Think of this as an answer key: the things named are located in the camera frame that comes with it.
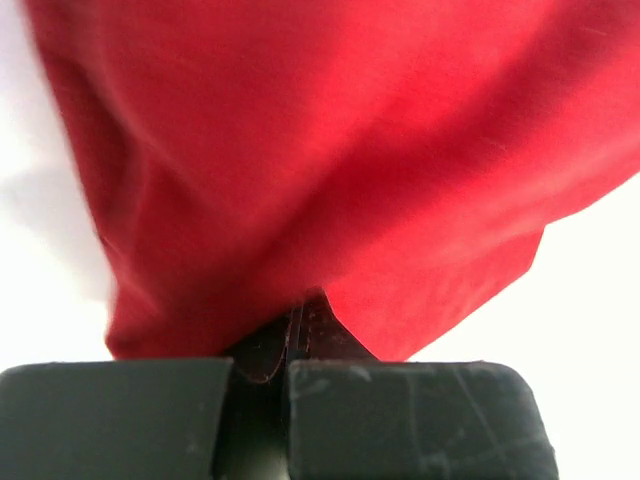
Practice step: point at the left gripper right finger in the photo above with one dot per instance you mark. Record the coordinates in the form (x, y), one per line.
(326, 338)

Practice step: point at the red t shirt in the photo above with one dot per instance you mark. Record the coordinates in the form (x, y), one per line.
(403, 158)

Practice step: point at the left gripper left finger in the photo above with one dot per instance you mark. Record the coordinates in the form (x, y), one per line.
(261, 355)

